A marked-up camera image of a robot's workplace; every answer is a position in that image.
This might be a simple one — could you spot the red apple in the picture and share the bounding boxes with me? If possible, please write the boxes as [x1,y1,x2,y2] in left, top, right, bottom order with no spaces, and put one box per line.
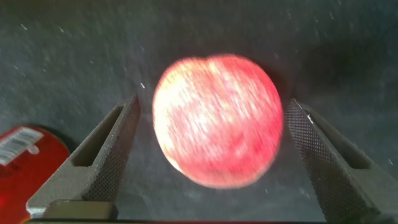
[152,54,284,190]

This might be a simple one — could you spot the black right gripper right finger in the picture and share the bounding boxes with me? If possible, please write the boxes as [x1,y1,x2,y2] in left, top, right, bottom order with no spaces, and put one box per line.
[283,98,398,224]

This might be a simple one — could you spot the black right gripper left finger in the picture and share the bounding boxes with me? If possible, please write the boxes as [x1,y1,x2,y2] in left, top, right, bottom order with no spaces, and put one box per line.
[26,95,141,218]

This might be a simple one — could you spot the red cola can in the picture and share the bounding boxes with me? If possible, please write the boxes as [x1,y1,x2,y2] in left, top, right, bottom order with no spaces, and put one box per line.
[0,125,71,224]

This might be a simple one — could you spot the black felt table cloth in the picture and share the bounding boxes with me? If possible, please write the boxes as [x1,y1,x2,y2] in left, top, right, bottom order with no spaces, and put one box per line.
[0,0,398,222]

